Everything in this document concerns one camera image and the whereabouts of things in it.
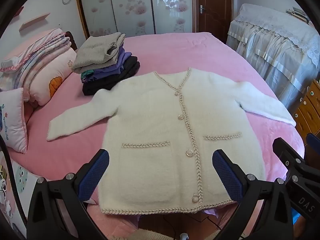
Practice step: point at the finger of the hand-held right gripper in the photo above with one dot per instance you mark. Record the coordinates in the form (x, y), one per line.
(314, 142)
(285, 150)

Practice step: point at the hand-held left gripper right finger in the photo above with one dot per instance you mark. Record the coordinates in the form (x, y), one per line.
(226, 173)

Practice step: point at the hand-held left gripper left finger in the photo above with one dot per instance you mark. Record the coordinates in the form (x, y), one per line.
(96, 172)

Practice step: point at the white fuzzy braided-trim cardigan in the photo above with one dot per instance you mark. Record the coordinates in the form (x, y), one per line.
(160, 140)

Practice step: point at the wooden drawer cabinet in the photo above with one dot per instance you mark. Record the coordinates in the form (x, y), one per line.
(308, 110)

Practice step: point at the pink fleece bed blanket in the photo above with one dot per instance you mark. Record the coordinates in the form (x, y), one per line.
(82, 140)

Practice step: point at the white charger plug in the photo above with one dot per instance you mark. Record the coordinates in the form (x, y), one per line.
(184, 236)

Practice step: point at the patterned bed sheet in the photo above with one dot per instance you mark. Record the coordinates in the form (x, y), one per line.
(11, 195)

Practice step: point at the black folded garment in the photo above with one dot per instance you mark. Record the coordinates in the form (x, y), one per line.
(112, 78)

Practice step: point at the white embroidered pink-edged pillow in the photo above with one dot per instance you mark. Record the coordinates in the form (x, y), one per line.
(12, 122)

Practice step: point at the purple folded garment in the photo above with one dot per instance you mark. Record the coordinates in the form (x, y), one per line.
(110, 68)

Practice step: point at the grey folded knit sweater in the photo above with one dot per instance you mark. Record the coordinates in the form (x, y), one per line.
(97, 51)

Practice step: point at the pink folded ruffled quilt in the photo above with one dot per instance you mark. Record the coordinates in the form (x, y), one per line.
(42, 62)

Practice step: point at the stack of books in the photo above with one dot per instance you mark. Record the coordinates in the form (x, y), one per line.
(297, 13)

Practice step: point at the brown wooden door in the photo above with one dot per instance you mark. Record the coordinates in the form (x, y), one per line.
(216, 7)

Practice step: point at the floral sliding-door wardrobe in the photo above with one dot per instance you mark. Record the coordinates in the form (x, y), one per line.
(135, 7)

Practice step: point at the pink wall shelf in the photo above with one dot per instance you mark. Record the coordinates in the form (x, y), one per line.
(33, 21)

